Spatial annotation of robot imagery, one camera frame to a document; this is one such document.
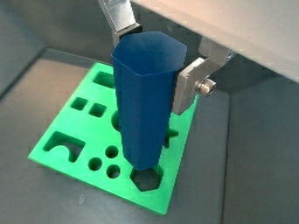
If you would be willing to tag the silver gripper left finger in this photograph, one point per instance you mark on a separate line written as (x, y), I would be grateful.
(120, 18)

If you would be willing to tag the blue hexagonal prism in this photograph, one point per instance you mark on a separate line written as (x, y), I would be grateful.
(147, 59)

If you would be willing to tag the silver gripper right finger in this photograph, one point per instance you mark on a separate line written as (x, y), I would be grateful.
(192, 79)

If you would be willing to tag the green shape sorter block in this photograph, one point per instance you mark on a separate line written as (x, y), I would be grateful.
(82, 147)

